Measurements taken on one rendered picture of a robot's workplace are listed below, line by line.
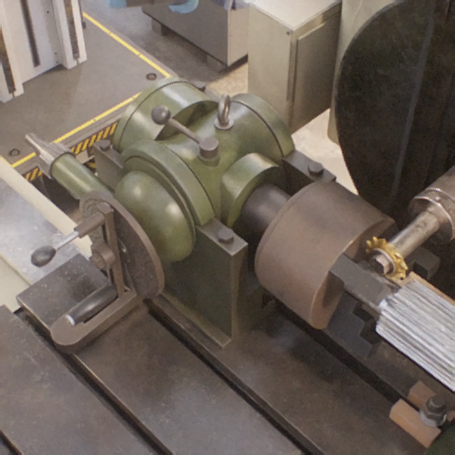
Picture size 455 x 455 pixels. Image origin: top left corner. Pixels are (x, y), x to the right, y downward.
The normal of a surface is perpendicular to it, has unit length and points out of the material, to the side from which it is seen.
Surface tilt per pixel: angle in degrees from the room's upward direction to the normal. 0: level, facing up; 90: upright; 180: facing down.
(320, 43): 90
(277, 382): 0
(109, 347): 0
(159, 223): 59
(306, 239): 36
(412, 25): 90
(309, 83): 90
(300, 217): 21
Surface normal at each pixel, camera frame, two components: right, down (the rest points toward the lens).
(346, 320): -0.65, 0.20
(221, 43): -0.72, 0.53
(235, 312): 0.70, 0.55
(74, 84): 0.00, -0.65
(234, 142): 0.29, -0.37
